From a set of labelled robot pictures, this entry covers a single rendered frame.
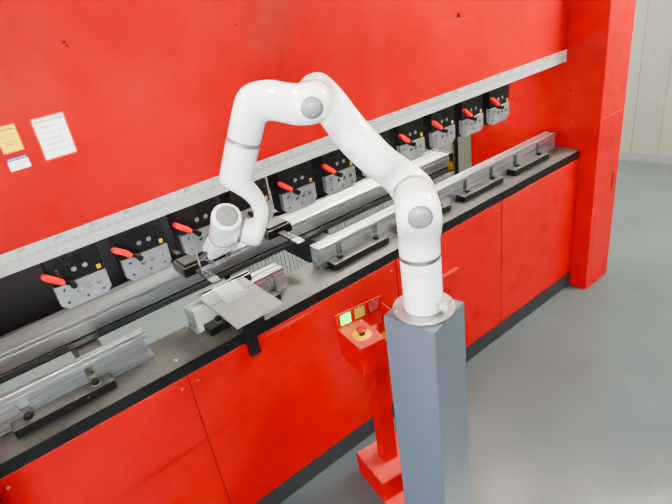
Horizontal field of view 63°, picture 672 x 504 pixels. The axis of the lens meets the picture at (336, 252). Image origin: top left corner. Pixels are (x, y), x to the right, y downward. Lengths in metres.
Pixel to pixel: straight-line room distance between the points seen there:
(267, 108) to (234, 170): 0.19
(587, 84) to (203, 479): 2.61
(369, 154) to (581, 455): 1.72
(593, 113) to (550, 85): 0.29
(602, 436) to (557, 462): 0.26
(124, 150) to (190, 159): 0.21
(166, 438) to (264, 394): 0.39
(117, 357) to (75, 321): 0.27
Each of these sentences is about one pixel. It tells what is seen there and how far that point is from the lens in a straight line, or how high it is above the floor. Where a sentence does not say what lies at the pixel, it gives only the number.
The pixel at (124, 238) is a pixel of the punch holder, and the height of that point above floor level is 1.32.
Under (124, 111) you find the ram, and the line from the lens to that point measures 1.72.
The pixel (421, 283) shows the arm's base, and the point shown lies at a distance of 1.60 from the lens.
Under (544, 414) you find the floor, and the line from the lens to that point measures 2.82.
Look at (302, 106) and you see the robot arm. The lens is 1.34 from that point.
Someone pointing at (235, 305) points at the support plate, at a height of 1.00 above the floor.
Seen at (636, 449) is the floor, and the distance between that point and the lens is 2.76.
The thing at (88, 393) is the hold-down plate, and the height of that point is 0.90.
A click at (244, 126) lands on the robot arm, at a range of 1.44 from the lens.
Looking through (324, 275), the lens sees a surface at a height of 0.87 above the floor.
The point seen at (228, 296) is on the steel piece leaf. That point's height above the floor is 1.02.
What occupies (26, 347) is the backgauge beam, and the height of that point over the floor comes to 0.97.
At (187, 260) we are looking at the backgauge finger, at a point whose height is 1.03.
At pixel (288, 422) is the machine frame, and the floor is 0.38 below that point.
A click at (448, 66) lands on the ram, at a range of 2.52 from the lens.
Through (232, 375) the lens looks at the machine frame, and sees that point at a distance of 2.03.
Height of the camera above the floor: 1.97
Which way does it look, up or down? 28 degrees down
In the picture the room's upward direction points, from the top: 9 degrees counter-clockwise
